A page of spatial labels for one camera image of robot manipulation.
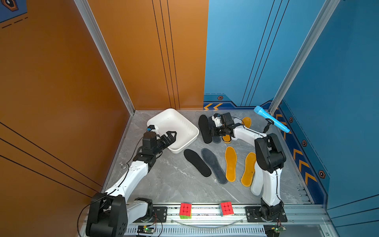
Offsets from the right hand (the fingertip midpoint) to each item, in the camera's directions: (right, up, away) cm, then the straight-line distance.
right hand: (210, 131), depth 100 cm
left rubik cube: (-15, -37, -30) cm, 50 cm away
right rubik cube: (+4, -36, -29) cm, 47 cm away
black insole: (-4, +4, +4) cm, 7 cm away
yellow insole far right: (+30, +6, +12) cm, 33 cm away
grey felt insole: (+5, -6, +3) cm, 9 cm away
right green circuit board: (+27, -47, -30) cm, 62 cm away
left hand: (-23, -1, -16) cm, 28 cm away
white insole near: (+24, -30, -19) cm, 43 cm away
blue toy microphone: (+35, +8, -14) cm, 39 cm away
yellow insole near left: (+13, -17, -6) cm, 22 cm away
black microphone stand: (+35, +3, -9) cm, 36 cm away
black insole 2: (-10, -18, -7) cm, 22 cm away
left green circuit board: (-35, -46, -30) cm, 65 cm away
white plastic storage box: (-30, +8, +14) cm, 34 cm away
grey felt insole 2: (+1, -18, -9) cm, 20 cm away
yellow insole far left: (+8, -4, -16) cm, 18 cm away
